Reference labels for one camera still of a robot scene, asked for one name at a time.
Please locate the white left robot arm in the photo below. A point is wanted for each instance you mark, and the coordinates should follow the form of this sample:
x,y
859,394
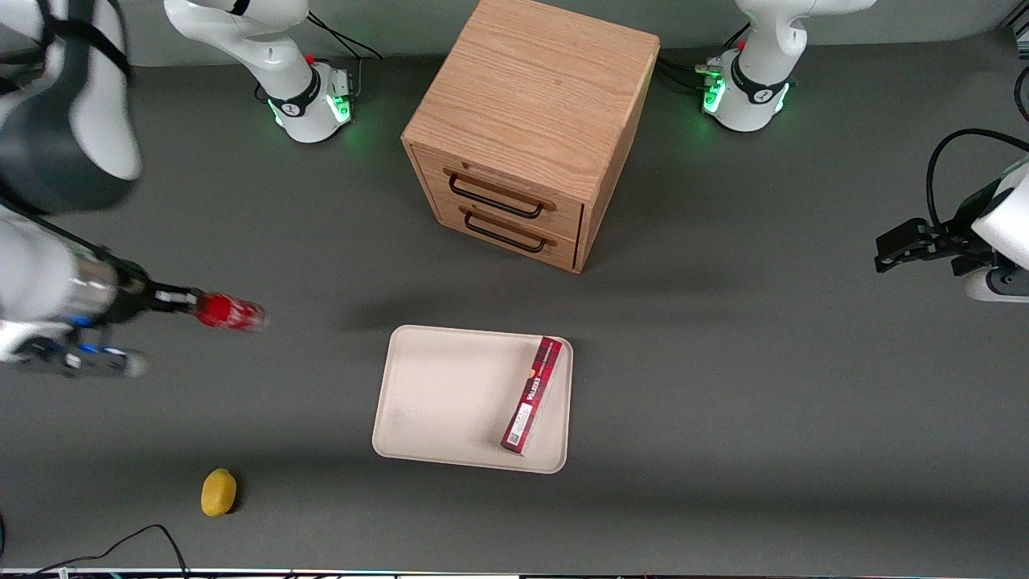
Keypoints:
x,y
764,72

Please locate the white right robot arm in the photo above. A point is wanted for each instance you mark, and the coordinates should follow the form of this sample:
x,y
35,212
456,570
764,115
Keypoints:
x,y
72,121

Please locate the red rectangular snack box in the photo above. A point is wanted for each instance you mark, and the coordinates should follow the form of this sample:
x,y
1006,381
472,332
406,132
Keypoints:
x,y
532,398

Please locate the red coke bottle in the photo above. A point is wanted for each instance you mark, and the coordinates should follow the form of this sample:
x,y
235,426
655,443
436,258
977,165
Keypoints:
x,y
231,312

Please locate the yellow lemon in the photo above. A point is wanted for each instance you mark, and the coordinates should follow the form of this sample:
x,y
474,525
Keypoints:
x,y
218,492

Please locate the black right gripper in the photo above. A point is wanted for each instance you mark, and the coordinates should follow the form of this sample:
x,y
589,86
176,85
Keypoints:
x,y
135,298

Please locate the wooden drawer cabinet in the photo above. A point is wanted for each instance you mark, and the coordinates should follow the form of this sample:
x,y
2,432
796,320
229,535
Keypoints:
x,y
530,104

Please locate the white rectangular tray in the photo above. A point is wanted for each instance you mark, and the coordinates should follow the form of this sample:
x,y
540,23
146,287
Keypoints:
x,y
458,398

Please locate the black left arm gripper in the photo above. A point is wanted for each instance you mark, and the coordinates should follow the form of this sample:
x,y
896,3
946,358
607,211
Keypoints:
x,y
954,238

